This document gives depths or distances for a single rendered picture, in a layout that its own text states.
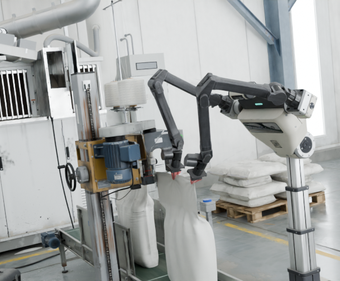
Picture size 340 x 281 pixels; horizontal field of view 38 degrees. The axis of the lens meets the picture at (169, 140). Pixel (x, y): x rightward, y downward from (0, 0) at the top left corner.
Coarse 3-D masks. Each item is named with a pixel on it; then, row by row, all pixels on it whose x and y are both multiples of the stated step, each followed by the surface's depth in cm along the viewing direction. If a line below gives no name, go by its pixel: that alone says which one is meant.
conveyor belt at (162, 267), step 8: (72, 232) 467; (160, 256) 371; (136, 264) 359; (160, 264) 354; (136, 272) 343; (144, 272) 341; (152, 272) 340; (160, 272) 338; (144, 280) 326; (152, 280) 324; (160, 280) 323; (168, 280) 321
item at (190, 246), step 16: (160, 176) 322; (176, 176) 304; (160, 192) 324; (176, 192) 307; (192, 192) 284; (176, 208) 308; (192, 208) 287; (176, 224) 296; (192, 224) 286; (208, 224) 288; (176, 240) 297; (192, 240) 285; (208, 240) 286; (176, 256) 299; (192, 256) 286; (208, 256) 286; (176, 272) 303; (192, 272) 287; (208, 272) 286
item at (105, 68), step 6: (102, 54) 623; (114, 54) 635; (108, 60) 626; (114, 60) 634; (102, 66) 624; (108, 66) 626; (114, 66) 634; (102, 72) 624; (108, 72) 627; (114, 72) 634; (102, 78) 623; (108, 78) 627; (114, 78) 638
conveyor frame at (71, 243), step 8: (64, 232) 454; (72, 240) 439; (72, 248) 442; (80, 248) 418; (88, 248) 398; (160, 248) 387; (80, 256) 423; (88, 256) 404; (136, 280) 318; (224, 280) 313; (232, 280) 305; (240, 280) 298
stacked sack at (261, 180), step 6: (222, 180) 623; (228, 180) 609; (234, 180) 595; (240, 180) 585; (246, 180) 583; (252, 180) 585; (258, 180) 587; (264, 180) 590; (270, 180) 592; (240, 186) 589; (246, 186) 580; (252, 186) 584
